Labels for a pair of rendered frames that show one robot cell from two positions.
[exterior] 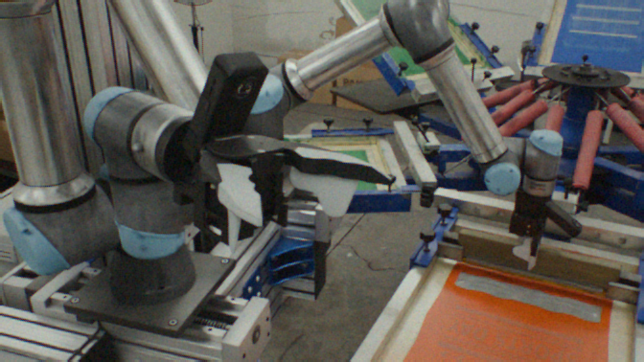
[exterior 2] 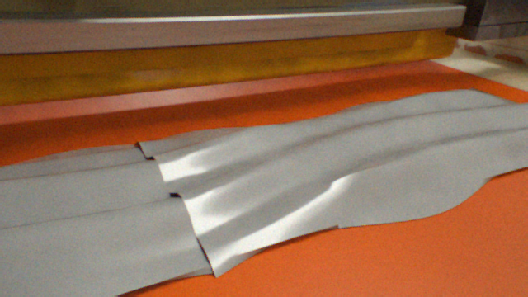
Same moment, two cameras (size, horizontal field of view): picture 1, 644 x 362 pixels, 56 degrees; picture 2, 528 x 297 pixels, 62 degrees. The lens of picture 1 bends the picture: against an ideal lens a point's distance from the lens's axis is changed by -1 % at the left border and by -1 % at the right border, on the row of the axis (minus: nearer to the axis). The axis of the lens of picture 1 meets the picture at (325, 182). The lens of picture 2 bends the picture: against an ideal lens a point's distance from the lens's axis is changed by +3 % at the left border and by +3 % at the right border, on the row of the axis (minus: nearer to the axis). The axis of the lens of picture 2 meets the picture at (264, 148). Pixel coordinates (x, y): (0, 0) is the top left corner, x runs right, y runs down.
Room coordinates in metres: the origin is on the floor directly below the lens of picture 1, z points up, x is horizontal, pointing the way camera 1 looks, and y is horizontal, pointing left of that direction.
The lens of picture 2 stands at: (1.19, -0.45, 1.02)
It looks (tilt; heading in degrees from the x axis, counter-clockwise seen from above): 26 degrees down; 303
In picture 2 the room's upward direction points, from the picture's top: 4 degrees clockwise
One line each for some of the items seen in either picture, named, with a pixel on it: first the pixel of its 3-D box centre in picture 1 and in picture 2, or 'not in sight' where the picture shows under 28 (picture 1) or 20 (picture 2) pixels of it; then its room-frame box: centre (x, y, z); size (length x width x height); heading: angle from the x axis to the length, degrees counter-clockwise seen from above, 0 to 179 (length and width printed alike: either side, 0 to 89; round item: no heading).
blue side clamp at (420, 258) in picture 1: (434, 244); not in sight; (1.49, -0.31, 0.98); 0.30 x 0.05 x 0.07; 154
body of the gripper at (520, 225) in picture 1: (531, 212); not in sight; (1.34, -0.52, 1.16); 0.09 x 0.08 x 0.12; 64
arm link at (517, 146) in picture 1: (500, 154); not in sight; (1.35, -0.43, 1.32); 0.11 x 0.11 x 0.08; 76
